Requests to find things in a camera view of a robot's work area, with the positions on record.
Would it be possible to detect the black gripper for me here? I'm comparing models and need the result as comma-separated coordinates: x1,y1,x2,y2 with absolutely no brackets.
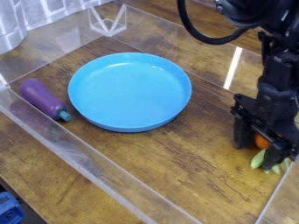
231,84,299,172

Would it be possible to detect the orange toy carrot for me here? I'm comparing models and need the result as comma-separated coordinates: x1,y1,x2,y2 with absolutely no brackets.
250,133,290,174

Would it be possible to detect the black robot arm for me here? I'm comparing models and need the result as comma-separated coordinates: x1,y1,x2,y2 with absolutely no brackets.
216,0,299,171

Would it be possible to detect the clear acrylic back barrier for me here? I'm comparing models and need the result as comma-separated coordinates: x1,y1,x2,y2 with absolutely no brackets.
116,3,299,123

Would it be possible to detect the clear acrylic barrier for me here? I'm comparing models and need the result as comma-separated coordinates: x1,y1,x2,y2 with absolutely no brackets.
116,3,299,123
0,75,202,224

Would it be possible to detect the clear acrylic front barrier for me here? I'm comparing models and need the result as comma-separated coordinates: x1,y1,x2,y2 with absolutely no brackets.
0,75,202,224

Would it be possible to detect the blue round plate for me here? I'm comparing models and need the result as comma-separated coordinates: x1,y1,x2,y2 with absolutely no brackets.
68,52,192,133

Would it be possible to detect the purple toy eggplant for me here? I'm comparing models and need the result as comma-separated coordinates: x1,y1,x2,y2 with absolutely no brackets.
20,78,71,122

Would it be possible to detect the blue object at corner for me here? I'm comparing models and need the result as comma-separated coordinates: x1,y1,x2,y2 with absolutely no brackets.
0,192,24,224

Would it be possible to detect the white sheer curtain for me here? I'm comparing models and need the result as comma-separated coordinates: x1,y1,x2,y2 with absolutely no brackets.
0,0,111,54

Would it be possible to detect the black braided cable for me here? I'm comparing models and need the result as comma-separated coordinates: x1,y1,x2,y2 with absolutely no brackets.
176,0,250,46

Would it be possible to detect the clear acrylic corner bracket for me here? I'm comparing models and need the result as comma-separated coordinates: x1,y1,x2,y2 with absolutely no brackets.
88,4,127,38

